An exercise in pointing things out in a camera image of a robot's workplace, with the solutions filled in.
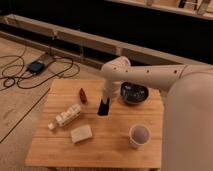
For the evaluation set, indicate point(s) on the black eraser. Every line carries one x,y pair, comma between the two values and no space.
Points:
104,107

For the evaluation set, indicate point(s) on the white plastic bottle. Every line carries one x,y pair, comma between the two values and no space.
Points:
66,117

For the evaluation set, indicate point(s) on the white sponge block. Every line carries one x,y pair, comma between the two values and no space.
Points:
81,133

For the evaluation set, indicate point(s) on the wooden table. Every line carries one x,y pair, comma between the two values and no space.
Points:
109,145

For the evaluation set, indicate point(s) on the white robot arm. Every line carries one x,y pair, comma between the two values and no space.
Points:
187,141

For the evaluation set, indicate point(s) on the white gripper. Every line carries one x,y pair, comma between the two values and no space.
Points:
111,89

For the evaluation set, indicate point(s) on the dark ceramic bowl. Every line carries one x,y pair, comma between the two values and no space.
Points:
133,94

